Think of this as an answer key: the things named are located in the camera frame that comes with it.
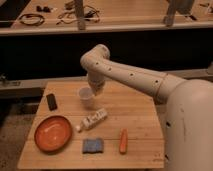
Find small white labelled bottle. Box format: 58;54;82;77
76;108;108;132

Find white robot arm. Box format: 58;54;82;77
80;44;213;171

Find translucent plastic cup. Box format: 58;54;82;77
78;87;94;109

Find black rectangular block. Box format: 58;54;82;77
46;94;57;111

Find wooden table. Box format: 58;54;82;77
18;81;164;169

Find blue sponge cloth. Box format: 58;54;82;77
82;138;104;154

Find orange carrot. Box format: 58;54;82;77
119;129;128;154

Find orange plastic bowl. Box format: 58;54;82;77
34;116;73;152

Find small black objects on bench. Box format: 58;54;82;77
36;6;51;13

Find tangled black cables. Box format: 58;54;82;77
55;4;101;26

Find grey metal post left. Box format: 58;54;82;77
74;0;86;30

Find grey metal post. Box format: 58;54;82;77
74;0;86;30
162;0;196;28

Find black coiled cable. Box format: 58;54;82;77
18;13;46;27

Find grey metal post right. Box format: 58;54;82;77
162;0;196;28

